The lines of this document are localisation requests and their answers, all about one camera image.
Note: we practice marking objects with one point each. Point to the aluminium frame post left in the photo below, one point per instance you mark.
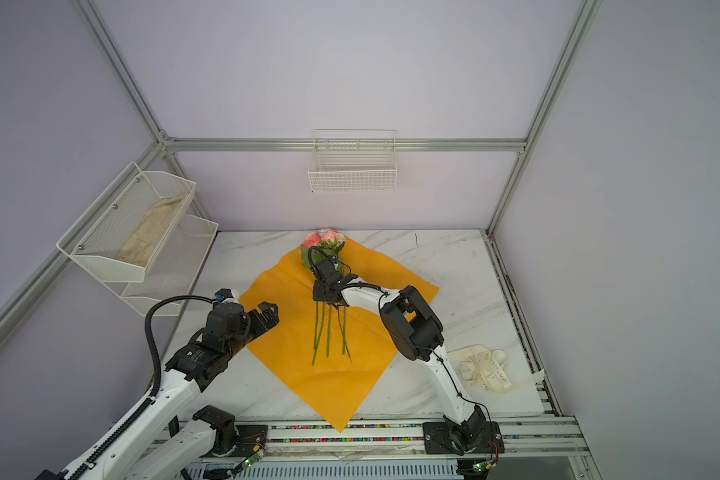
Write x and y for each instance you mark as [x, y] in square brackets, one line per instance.
[105, 41]

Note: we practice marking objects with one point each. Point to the aluminium frame post right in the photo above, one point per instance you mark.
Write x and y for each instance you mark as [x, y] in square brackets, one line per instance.
[582, 23]

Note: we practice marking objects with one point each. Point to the white wire wall basket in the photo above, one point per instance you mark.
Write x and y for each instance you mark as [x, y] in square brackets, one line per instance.
[353, 171]

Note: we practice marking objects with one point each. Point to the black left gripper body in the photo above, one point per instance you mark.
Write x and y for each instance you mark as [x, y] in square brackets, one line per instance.
[238, 341]

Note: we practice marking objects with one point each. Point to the lower white mesh shelf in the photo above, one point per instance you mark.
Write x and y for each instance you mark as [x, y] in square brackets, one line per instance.
[177, 266]

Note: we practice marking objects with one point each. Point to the aluminium frame crossbar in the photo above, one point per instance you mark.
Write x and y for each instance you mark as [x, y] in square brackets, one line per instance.
[308, 144]

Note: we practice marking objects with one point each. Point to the aluminium frame post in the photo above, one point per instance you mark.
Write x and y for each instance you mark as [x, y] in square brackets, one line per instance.
[105, 41]
[582, 23]

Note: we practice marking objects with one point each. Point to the beige cloth glove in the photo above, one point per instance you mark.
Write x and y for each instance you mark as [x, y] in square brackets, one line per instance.
[142, 243]

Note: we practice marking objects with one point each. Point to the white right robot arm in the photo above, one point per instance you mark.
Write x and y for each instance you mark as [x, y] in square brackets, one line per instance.
[417, 334]

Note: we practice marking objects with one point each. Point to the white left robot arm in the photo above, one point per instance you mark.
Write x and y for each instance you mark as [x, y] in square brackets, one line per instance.
[147, 442]

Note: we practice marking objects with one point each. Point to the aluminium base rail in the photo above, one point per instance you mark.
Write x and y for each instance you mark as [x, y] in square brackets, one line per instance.
[527, 448]

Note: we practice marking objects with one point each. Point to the white mesh shelf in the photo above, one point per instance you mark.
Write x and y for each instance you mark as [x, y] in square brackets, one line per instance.
[177, 266]
[96, 237]

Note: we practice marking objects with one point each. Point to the cream printed ribbon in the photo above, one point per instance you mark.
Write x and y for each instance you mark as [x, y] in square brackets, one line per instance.
[479, 366]

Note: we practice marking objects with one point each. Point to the orange wrapping paper sheet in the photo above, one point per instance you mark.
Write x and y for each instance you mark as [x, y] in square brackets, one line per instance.
[282, 383]

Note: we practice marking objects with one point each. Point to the upper white mesh shelf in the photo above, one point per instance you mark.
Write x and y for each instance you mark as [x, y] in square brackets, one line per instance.
[96, 237]

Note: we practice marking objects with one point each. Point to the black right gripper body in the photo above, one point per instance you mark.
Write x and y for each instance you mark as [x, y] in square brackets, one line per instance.
[320, 293]

